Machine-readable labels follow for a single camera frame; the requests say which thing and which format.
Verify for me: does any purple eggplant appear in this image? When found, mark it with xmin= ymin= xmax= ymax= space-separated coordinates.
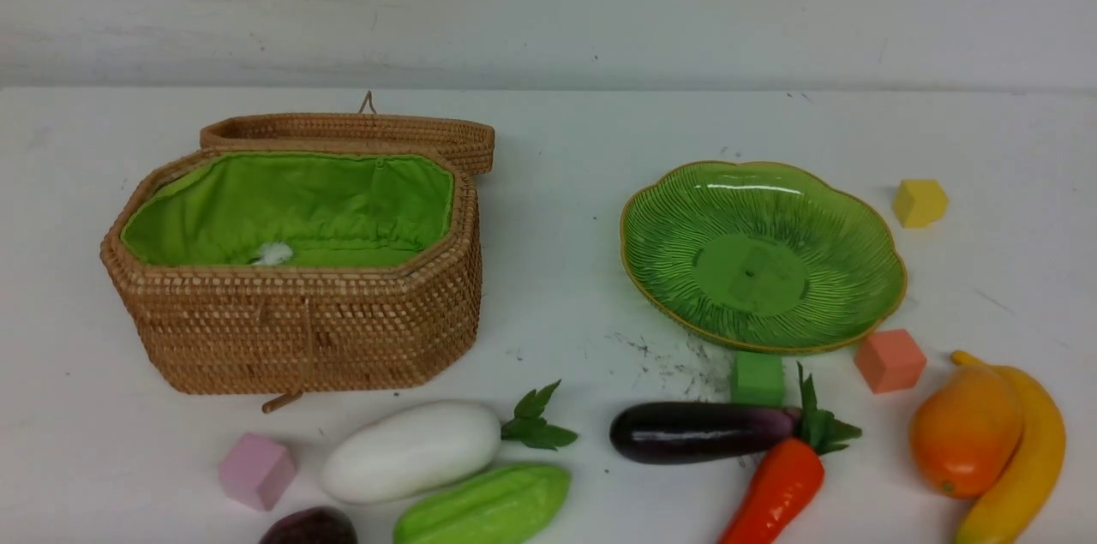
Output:
xmin=608 ymin=401 xmax=803 ymax=465

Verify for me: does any white radish with green leaves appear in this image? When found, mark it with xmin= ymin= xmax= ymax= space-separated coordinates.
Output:
xmin=319 ymin=381 xmax=579 ymax=505

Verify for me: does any green cucumber toy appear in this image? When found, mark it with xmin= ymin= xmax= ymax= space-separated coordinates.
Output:
xmin=393 ymin=462 xmax=572 ymax=543

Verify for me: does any orange carrot with green top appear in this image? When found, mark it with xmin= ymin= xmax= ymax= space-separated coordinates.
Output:
xmin=717 ymin=363 xmax=862 ymax=543

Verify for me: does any dark purple mangosteen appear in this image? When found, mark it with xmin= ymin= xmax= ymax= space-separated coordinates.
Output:
xmin=259 ymin=505 xmax=359 ymax=544

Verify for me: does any orange mango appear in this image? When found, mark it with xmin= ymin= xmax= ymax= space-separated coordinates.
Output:
xmin=908 ymin=364 xmax=1025 ymax=499

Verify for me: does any yellow banana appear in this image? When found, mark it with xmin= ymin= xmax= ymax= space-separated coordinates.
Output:
xmin=952 ymin=365 xmax=1067 ymax=543

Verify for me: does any woven wicker basket lid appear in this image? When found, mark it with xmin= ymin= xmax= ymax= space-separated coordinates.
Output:
xmin=199 ymin=92 xmax=496 ymax=175

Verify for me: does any green leaf-shaped glass plate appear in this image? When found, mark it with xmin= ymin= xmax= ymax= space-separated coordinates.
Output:
xmin=619 ymin=160 xmax=908 ymax=354

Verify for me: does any green foam cube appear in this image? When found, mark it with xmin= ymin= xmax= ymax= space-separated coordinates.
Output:
xmin=730 ymin=351 xmax=785 ymax=407

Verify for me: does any woven wicker basket green lining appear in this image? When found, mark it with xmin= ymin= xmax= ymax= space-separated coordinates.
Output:
xmin=99 ymin=148 xmax=483 ymax=415

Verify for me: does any orange foam cube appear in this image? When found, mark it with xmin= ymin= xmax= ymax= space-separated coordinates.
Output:
xmin=853 ymin=329 xmax=927 ymax=393

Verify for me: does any yellow foam cube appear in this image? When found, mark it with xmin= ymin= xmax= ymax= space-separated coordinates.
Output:
xmin=890 ymin=178 xmax=949 ymax=229

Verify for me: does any pink foam cube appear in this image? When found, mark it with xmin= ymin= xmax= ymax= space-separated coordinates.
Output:
xmin=217 ymin=433 xmax=297 ymax=511

